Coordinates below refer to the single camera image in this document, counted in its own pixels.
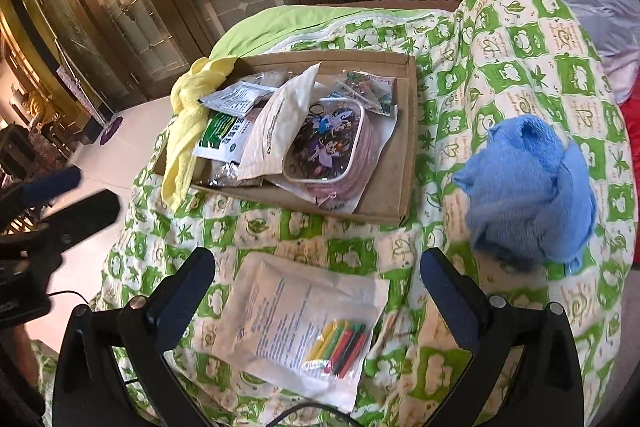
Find clear bag with coloured sticks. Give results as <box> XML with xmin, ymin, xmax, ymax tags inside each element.
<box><xmin>212</xmin><ymin>253</ymin><xmax>390</xmax><ymax>413</ymax></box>

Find brown sofa back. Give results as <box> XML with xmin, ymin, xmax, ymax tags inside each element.
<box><xmin>323</xmin><ymin>0</ymin><xmax>462</xmax><ymax>12</ymax></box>

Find green patterned quilt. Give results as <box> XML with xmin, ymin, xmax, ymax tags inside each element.
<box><xmin>90</xmin><ymin>0</ymin><xmax>637</xmax><ymax>426</ymax></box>

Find black cable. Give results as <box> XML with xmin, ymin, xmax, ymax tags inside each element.
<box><xmin>44</xmin><ymin>288</ymin><xmax>362</xmax><ymax>427</ymax></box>

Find purple base floor stand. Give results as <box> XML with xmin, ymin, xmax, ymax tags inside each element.
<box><xmin>54</xmin><ymin>39</ymin><xmax>124</xmax><ymax>146</ymax></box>

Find person's left hand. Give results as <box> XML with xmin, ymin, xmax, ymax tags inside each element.
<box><xmin>1</xmin><ymin>325</ymin><xmax>39</xmax><ymax>388</ymax></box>

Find white pad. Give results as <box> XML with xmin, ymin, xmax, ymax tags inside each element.
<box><xmin>264</xmin><ymin>104</ymin><xmax>399</xmax><ymax>215</ymax></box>

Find silver grey sachet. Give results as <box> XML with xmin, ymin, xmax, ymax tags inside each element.
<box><xmin>198</xmin><ymin>81</ymin><xmax>277</xmax><ymax>118</ymax></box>

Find dried plum snack packet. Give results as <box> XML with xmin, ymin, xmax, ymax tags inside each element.
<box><xmin>331</xmin><ymin>70</ymin><xmax>396</xmax><ymax>117</ymax></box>

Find cartoon print zip pouch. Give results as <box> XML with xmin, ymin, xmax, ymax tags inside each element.
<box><xmin>281</xmin><ymin>95</ymin><xmax>381</xmax><ymax>208</ymax></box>

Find yellow towel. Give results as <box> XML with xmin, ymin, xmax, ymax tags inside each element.
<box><xmin>160</xmin><ymin>56</ymin><xmax>236</xmax><ymax>211</ymax></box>

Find brown fuzzy item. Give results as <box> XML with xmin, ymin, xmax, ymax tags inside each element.
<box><xmin>193</xmin><ymin>69</ymin><xmax>293</xmax><ymax>187</ymax></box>

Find white packet with red text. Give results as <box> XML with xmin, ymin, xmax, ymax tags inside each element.
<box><xmin>238</xmin><ymin>63</ymin><xmax>320</xmax><ymax>181</ymax></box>

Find green white sachet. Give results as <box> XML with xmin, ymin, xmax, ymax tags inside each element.
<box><xmin>193</xmin><ymin>108</ymin><xmax>260</xmax><ymax>165</ymax></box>

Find blue towel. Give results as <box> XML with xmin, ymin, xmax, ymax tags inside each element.
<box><xmin>454</xmin><ymin>115</ymin><xmax>597</xmax><ymax>273</ymax></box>

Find shallow cardboard box tray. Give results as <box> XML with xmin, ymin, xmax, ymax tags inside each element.
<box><xmin>190</xmin><ymin>50</ymin><xmax>418</xmax><ymax>227</ymax></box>

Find dark wooden chairs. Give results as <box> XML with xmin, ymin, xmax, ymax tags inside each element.
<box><xmin>1</xmin><ymin>124</ymin><xmax>67</xmax><ymax>235</ymax></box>

